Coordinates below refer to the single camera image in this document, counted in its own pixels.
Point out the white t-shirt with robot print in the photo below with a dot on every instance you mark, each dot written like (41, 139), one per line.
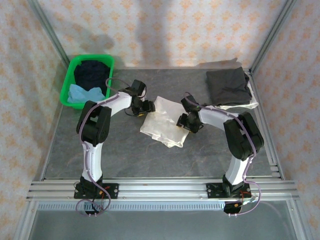
(162, 125)

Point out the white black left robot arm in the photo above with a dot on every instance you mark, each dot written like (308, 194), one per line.
(92, 160)

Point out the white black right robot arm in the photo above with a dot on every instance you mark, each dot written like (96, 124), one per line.
(235, 170)

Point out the folded dark grey t-shirt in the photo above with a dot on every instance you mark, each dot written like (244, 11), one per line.
(227, 85)

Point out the dark navy t-shirt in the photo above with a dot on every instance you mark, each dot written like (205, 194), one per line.
(90, 72)

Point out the light blue t-shirt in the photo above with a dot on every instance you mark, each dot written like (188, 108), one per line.
(80, 95)

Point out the folded plain white t-shirt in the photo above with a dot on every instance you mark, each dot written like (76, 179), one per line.
(250, 105)

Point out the green plastic basket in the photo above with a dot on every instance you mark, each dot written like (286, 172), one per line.
(64, 87)

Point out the grey metal lower shelf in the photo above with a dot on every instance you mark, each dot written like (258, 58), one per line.
(162, 227)

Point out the aluminium mounting rail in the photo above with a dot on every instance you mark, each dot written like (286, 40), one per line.
(162, 190)

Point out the aluminium table edge rail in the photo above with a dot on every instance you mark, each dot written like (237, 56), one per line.
(265, 120)

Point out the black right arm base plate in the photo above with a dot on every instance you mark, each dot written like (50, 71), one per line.
(212, 191)

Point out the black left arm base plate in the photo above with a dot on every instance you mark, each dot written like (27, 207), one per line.
(112, 191)

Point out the aluminium frame post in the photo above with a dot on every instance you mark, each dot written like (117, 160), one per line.
(272, 35)
(47, 27)

